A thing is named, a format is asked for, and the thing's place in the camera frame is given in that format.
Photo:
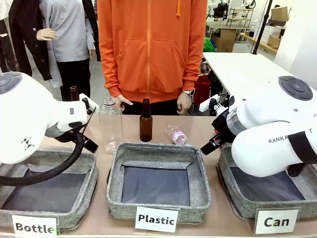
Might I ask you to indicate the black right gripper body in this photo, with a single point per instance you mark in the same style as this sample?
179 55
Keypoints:
220 129

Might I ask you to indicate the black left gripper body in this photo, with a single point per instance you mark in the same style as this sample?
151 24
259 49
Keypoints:
89 145

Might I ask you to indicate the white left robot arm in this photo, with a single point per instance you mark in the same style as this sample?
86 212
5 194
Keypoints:
24 111

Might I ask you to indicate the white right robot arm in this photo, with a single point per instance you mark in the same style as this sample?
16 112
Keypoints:
267 116

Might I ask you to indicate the grey fabric basket Bottle label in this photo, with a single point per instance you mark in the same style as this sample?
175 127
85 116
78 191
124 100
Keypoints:
47 191

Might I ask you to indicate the grey fabric basket Can label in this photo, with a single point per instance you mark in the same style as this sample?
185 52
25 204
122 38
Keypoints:
262 188

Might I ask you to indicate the grey fabric basket Plastic label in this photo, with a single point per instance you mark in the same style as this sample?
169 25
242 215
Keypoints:
156 186

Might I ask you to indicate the white Can sign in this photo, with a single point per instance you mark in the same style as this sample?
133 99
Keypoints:
277 221

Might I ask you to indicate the person's left hand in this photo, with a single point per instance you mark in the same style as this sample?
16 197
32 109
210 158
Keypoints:
184 105

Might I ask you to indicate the person's right hand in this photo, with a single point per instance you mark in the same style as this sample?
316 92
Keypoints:
122 101

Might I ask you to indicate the white power strip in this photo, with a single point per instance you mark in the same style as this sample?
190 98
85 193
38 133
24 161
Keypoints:
206 104

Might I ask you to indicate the large clear plastic bottle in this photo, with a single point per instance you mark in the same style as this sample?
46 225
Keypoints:
110 124

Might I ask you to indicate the red bag under table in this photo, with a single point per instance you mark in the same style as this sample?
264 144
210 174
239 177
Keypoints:
201 89

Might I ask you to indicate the crushed bottle with pink label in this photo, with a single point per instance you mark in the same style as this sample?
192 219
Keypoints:
177 135

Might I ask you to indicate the silver wrist watch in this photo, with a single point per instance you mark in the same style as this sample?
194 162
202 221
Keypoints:
188 92

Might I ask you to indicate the brown glass bottle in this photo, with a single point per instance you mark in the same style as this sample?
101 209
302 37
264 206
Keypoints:
146 126
73 94

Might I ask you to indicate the black trousers of person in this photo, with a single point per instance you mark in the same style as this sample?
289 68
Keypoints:
163 109

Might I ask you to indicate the white background table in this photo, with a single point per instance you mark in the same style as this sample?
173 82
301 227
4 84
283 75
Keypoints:
245 69

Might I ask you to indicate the black mannequin trousers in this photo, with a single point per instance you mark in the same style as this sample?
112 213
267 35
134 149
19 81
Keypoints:
74 77

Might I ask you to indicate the green bag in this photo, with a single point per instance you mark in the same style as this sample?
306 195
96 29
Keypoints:
209 44

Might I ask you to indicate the large cardboard box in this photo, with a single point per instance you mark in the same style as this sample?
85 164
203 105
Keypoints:
225 41

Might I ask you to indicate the wooden workbench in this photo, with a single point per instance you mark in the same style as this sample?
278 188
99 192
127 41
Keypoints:
260 42

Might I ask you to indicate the white Bottle sign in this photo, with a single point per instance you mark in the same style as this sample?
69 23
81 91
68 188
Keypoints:
34 226

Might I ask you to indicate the white Plastic sign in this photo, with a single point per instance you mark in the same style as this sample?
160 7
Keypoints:
156 219

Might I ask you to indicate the person in orange hoodie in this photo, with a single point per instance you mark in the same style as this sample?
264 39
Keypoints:
151 49

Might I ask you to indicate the black stand pole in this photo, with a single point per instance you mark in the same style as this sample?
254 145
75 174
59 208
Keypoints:
262 27

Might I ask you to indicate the black metal shelf rack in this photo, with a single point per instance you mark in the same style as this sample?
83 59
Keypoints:
239 17

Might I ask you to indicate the beige mannequin hand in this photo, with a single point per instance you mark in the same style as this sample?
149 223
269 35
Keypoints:
46 34

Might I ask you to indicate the grey mannequin shirt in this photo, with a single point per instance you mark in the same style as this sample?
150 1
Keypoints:
69 27

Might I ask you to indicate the small cardboard box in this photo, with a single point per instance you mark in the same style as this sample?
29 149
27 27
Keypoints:
280 13

